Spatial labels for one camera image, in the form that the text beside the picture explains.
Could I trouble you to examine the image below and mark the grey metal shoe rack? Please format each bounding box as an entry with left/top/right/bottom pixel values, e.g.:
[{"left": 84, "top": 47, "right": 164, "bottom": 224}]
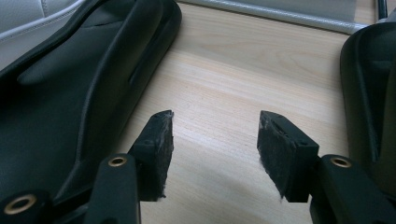
[{"left": 176, "top": 0, "right": 396, "bottom": 35}]

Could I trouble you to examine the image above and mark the black slipper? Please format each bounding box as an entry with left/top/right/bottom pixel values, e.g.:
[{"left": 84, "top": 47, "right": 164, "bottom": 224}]
[
  {"left": 0, "top": 0, "right": 183, "bottom": 206},
  {"left": 339, "top": 21, "right": 396, "bottom": 200}
]

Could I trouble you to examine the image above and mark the white sneaker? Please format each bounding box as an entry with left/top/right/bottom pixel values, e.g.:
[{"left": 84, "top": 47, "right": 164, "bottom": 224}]
[{"left": 0, "top": 0, "right": 87, "bottom": 71}]

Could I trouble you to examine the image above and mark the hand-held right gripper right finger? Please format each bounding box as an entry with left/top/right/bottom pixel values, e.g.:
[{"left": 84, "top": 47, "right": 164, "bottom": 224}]
[{"left": 257, "top": 109, "right": 320, "bottom": 203}]

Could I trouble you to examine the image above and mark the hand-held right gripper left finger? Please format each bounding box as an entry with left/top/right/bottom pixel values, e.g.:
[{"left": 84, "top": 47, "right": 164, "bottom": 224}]
[{"left": 128, "top": 109, "right": 175, "bottom": 203}]

